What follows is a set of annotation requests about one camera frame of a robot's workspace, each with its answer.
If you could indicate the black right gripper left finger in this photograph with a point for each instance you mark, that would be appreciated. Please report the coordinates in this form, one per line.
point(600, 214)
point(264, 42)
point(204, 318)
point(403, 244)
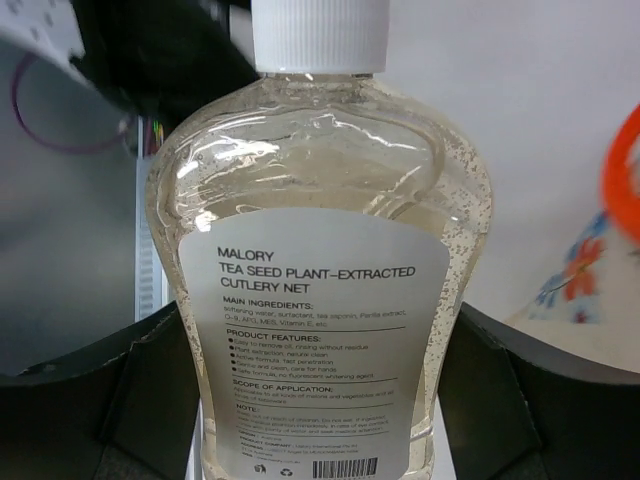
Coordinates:
point(123, 407)

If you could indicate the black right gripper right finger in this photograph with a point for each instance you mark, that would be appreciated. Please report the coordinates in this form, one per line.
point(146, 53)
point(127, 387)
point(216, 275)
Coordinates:
point(517, 408)

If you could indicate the canvas bag with orange handles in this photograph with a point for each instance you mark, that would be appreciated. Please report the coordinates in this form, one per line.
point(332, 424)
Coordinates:
point(589, 307)

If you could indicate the clear tea seed soap bottle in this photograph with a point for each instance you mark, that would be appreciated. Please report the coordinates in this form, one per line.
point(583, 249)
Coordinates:
point(318, 231)

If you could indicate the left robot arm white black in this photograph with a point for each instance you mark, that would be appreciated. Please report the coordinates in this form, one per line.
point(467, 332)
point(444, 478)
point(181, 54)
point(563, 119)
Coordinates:
point(157, 59)

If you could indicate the white slotted cable duct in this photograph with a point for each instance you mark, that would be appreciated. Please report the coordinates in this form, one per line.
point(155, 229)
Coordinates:
point(151, 292)

